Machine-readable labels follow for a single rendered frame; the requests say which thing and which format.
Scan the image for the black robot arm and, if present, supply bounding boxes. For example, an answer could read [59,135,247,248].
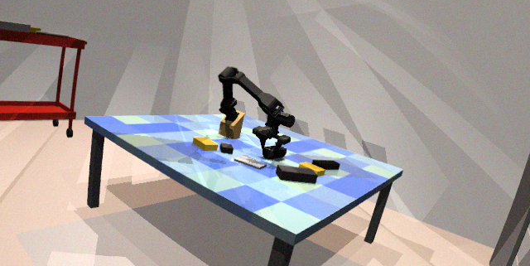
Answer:
[219,66,295,140]

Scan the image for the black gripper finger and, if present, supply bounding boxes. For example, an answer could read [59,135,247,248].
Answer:
[275,142,282,154]
[256,135,266,149]

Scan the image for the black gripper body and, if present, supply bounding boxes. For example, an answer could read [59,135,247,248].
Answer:
[252,121,291,145]

